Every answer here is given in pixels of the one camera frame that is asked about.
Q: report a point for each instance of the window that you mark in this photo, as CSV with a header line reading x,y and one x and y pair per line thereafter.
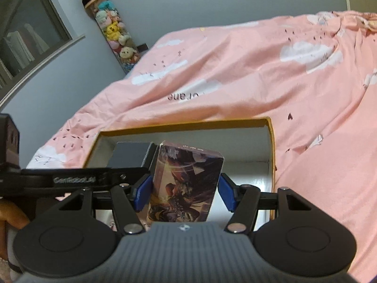
x,y
26,35

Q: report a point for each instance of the illustrated card box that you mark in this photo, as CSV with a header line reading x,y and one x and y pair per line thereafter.
x,y
182,182

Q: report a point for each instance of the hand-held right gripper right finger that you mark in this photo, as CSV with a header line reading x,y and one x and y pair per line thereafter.
x,y
228,191

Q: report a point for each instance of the pink cloud-print duvet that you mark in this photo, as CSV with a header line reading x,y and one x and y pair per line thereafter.
x,y
265,79

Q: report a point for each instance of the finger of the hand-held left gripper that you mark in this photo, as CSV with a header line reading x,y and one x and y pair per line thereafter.
x,y
129,173

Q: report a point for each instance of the dark grey box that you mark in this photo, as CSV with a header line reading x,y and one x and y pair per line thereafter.
x,y
129,153

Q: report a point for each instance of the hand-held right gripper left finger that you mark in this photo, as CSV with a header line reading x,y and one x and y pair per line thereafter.
x,y
143,191

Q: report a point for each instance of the black wall socket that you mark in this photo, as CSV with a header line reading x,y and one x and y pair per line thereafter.
x,y
142,47

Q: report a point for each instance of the person's left hand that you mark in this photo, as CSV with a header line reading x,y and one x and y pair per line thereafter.
x,y
11,212

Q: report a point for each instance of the orange cardboard box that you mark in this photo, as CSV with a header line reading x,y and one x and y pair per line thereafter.
x,y
250,144

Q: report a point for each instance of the clear column of plush toys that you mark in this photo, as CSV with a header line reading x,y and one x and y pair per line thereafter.
x,y
113,29

